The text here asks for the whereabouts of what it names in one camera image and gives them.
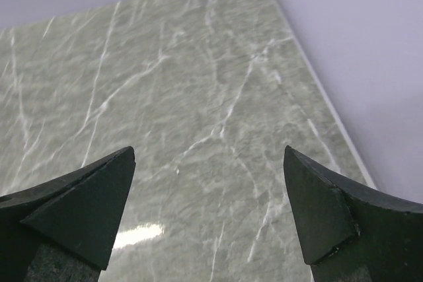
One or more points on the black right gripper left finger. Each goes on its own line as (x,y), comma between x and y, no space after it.
(65,229)

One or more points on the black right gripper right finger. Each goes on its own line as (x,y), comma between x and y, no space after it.
(348,231)

